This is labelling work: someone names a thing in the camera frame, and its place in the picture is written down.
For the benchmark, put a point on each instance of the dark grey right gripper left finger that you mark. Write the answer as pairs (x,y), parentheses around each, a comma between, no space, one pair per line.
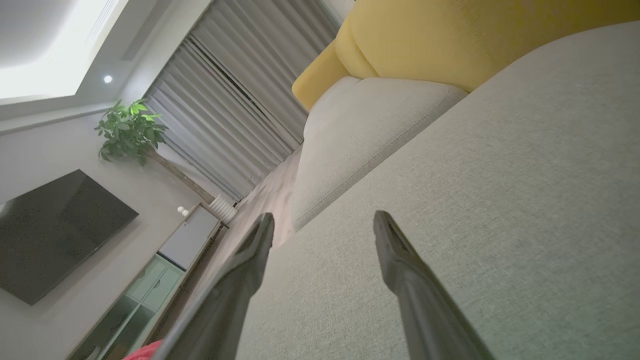
(225,310)

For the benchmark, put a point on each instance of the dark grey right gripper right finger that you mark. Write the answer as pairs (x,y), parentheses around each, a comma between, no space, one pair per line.
(430,320)

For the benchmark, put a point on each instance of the red white basketball jersey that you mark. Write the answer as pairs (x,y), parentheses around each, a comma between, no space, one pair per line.
(147,352)

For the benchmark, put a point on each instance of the pale green television cabinet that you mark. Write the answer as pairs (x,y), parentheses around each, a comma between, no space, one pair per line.
(190,237)

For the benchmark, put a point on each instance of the white ribbed plant pot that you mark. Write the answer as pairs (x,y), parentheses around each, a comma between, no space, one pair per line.
(223,207)

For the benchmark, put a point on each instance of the large grey sofa seat cushion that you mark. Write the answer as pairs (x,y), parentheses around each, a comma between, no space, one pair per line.
(500,200)

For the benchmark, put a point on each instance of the grey pleated curtain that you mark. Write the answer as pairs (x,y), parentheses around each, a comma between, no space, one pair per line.
(235,115)

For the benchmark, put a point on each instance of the small grey sofa seat cushion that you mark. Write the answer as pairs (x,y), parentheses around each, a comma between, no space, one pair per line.
(360,135)

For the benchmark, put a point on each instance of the green potted tree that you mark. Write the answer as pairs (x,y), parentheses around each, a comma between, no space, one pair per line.
(127,130)

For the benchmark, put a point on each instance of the yellow sofa back cushion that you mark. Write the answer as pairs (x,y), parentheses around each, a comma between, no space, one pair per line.
(450,35)

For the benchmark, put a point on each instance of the black wall television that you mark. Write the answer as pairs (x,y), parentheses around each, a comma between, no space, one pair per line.
(55,235)

